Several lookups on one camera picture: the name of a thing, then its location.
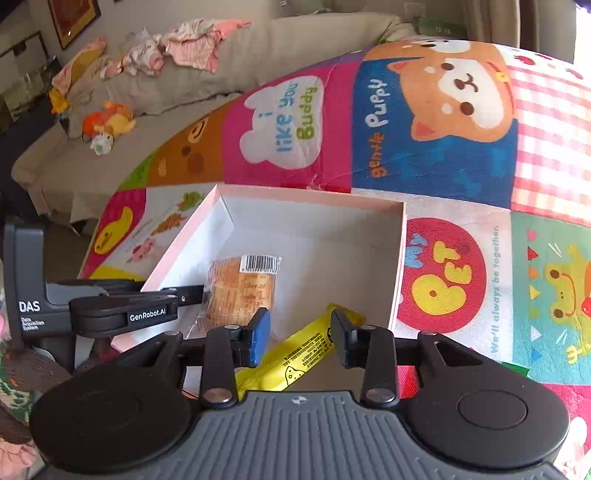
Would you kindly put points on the pink cardboard box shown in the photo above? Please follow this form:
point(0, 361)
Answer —
point(323, 240)

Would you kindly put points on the pink patterned clothes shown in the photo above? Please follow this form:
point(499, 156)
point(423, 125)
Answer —
point(198, 44)

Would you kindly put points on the beige sofa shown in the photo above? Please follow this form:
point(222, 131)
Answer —
point(277, 50)

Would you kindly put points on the pink and yellow cloth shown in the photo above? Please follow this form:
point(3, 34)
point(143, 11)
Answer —
point(76, 69)

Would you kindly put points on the beige curtain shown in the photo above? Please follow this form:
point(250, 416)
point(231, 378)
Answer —
point(508, 23)

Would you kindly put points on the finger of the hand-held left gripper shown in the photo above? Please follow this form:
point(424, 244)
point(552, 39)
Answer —
point(124, 316)
point(184, 294)

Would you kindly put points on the small white toy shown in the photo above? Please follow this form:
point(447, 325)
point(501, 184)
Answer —
point(101, 143)

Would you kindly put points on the yellow snack packet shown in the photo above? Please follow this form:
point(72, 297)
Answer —
point(300, 346)

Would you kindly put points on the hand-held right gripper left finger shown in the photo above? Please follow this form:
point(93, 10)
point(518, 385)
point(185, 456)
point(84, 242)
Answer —
point(259, 339)

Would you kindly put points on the orange plush toy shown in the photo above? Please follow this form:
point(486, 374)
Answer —
point(111, 119)

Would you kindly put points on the orange bread packet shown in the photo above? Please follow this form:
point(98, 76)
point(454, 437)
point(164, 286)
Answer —
point(240, 288)

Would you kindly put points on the framed wall picture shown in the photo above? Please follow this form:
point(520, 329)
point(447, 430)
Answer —
point(74, 18)

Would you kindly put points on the white floral clothes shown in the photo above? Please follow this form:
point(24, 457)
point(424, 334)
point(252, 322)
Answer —
point(143, 55)

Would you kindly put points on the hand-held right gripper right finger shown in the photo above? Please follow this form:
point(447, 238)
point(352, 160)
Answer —
point(339, 344)

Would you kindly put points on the colourful printed play mat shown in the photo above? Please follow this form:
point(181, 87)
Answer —
point(461, 161)

